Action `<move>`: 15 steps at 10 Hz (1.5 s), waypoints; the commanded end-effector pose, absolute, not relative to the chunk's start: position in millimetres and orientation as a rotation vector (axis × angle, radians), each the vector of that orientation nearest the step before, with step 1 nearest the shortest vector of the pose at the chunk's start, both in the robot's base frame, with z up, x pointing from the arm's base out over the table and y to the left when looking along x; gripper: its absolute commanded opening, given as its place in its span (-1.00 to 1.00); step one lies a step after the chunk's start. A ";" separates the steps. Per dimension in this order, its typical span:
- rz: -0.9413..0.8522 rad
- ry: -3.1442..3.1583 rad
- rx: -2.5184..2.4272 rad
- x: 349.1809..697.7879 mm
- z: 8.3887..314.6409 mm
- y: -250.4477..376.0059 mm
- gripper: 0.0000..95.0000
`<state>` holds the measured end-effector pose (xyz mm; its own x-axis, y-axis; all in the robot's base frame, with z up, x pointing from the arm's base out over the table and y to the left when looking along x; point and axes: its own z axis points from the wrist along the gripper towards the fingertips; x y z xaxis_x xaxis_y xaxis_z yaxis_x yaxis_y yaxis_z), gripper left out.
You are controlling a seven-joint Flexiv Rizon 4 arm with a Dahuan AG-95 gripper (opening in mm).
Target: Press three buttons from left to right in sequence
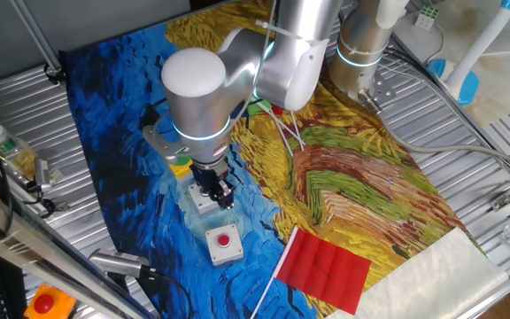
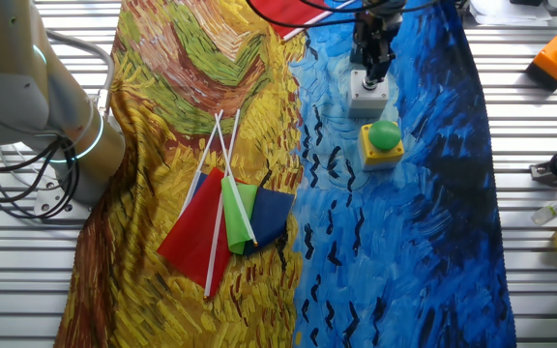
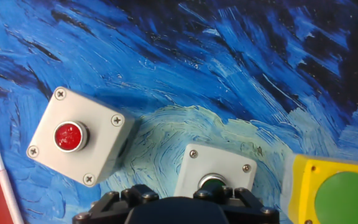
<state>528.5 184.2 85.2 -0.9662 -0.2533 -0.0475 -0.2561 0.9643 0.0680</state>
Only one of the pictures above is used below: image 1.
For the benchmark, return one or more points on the white box red button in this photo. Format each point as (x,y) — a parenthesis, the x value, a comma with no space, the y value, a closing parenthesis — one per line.
(224,246)

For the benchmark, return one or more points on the yellow box green mushroom button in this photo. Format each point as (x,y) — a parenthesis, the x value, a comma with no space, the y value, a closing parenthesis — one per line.
(180,169)

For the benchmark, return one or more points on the small green flag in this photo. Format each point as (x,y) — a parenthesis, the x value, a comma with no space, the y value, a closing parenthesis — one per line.
(255,111)

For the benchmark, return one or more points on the grey robot base conduit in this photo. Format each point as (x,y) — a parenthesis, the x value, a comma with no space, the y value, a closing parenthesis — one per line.
(436,147)

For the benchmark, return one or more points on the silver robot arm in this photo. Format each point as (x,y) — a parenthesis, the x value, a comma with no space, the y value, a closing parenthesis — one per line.
(197,97)

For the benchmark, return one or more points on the small red flag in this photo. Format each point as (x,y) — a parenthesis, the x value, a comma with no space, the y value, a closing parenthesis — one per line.
(277,110)

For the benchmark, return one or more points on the white box green button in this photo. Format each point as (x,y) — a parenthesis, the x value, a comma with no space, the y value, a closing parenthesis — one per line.
(197,201)

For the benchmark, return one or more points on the orange emergency stop box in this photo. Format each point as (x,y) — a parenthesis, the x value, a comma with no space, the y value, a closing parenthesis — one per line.
(49,303)

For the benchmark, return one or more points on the clear bottle yellow liquid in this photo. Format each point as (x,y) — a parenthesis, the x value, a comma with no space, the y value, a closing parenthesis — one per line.
(13,153)

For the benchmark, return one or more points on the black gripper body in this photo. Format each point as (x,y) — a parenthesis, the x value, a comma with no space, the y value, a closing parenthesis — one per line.
(208,177)

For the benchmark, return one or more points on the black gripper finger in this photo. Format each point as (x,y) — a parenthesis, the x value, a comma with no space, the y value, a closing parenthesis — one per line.
(228,192)
(218,200)

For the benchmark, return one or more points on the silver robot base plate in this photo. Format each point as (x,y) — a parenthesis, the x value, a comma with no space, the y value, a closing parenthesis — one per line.
(381,88)

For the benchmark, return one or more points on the rubik's cube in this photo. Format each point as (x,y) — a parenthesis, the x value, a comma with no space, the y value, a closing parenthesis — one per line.
(427,17)

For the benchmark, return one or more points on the thin metal rod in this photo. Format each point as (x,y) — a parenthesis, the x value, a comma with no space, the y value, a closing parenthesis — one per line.
(38,40)

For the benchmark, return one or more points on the blue white desk lamp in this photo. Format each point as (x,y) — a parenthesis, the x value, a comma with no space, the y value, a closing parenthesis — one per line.
(463,75)

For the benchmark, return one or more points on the large red flag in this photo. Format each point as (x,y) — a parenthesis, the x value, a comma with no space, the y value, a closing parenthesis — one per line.
(326,270)

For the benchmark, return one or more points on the black camera clamp mount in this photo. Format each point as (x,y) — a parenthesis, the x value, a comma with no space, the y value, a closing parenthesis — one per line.
(49,206)

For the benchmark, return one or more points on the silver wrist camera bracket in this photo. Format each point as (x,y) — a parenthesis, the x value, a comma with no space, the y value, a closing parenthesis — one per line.
(159,144)

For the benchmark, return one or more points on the aluminium frame bar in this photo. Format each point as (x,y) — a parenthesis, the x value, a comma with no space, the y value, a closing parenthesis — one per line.
(47,254)

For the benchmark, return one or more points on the silver depth camera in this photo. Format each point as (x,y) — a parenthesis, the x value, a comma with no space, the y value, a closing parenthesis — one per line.
(118,262)

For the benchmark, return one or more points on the painted blue yellow cloth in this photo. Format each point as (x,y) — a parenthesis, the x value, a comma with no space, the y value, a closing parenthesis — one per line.
(361,186)

